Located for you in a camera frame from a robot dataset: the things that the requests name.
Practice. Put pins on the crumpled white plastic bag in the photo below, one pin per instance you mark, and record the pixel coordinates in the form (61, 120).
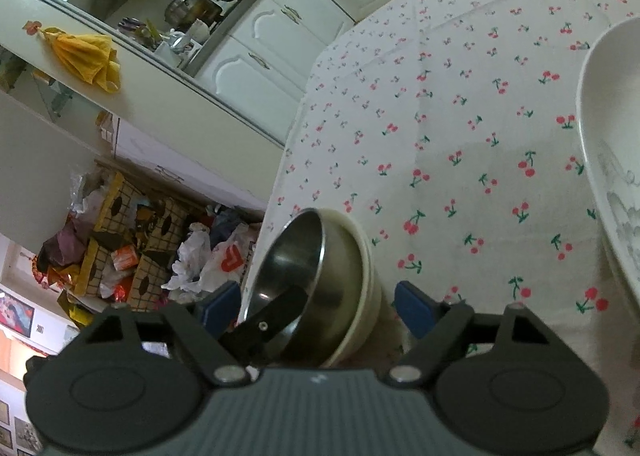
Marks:
(192, 256)

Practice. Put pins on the white bag with red print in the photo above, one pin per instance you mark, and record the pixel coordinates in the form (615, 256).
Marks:
(225, 261)

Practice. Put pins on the white kitchen base cabinets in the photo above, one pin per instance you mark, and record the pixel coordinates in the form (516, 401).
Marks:
(270, 25)

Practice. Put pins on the framed wall picture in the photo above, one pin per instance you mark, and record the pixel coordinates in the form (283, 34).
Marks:
(17, 313)

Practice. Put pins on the stainless steel bowl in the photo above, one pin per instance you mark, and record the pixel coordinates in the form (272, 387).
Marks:
(330, 296)

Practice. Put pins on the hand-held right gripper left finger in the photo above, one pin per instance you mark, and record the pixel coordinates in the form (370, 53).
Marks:
(220, 306)

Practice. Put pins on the steel stockpot with lid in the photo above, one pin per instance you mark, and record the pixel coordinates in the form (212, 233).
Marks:
(187, 5)

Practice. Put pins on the glass corner shelf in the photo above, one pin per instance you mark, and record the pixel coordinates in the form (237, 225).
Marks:
(52, 95)

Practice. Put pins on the white plate with grey print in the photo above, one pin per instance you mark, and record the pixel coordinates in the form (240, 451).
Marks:
(615, 135)

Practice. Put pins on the white crockery cluster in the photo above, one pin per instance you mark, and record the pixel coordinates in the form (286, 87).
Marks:
(177, 45)

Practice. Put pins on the white side cabinet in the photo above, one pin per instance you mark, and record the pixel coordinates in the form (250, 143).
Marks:
(165, 155)

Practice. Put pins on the yellow hanging cloth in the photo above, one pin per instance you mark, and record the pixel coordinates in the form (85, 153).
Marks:
(82, 58)

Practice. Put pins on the cherry print tablecloth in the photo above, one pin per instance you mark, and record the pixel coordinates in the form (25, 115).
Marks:
(450, 85)

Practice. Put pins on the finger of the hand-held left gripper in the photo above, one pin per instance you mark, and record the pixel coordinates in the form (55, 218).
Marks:
(275, 316)

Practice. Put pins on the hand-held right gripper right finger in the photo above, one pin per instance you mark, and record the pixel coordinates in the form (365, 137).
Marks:
(415, 308)

